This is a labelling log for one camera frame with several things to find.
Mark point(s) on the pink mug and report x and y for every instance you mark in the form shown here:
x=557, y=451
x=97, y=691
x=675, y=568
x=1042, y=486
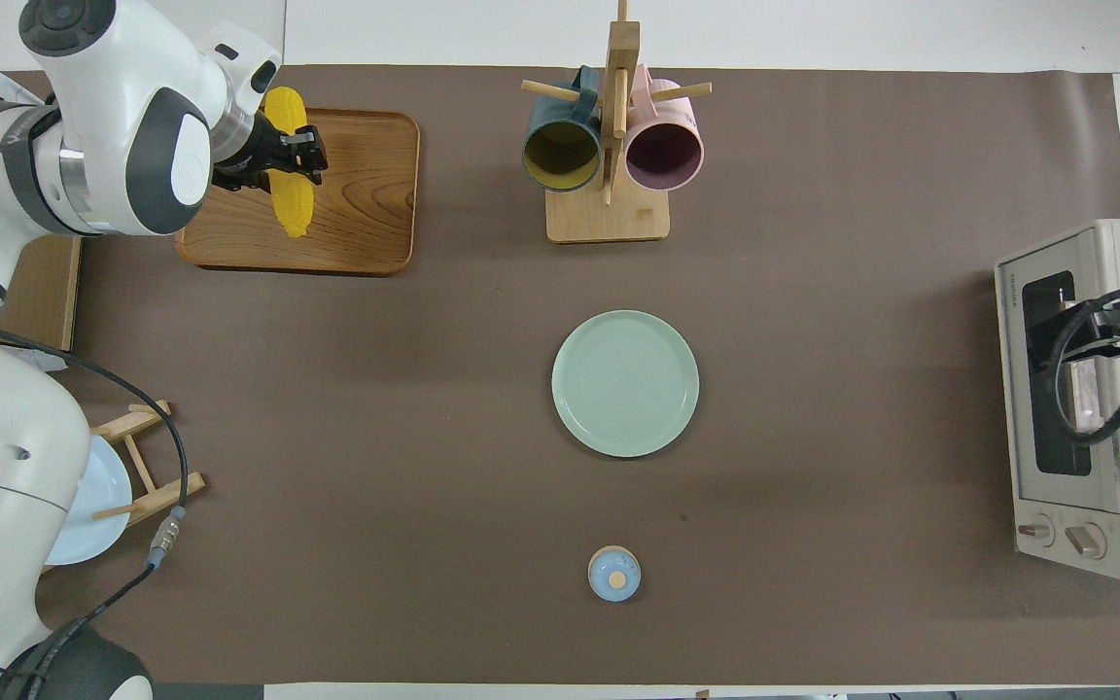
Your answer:
x=663, y=156

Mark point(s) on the small blue round bell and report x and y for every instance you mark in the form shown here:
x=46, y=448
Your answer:
x=614, y=574

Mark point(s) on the wooden mug rack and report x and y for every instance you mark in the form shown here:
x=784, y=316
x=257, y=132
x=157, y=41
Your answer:
x=609, y=219

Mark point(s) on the dark teal mug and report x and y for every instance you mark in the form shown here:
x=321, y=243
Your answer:
x=561, y=156

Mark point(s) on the brown wooden tray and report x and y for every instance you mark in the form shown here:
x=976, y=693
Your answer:
x=366, y=214

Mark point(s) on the brown table mat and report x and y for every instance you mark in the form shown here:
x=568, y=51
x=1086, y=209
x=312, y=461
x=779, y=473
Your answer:
x=375, y=437

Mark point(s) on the wooden plate rack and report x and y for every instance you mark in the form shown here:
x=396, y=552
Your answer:
x=157, y=496

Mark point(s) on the light wooden stepped shelf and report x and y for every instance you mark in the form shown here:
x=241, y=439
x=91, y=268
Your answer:
x=40, y=292

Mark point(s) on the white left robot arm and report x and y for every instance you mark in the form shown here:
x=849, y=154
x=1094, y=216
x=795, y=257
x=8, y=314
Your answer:
x=6, y=467

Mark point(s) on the light blue plate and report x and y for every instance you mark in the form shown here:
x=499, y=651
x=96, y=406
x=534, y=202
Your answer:
x=98, y=496

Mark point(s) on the pale green plate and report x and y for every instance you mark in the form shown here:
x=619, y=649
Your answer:
x=625, y=384

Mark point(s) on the yellow corn cob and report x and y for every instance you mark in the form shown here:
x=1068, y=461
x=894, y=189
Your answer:
x=294, y=209

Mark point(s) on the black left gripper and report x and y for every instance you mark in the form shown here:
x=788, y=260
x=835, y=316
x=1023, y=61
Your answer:
x=259, y=156

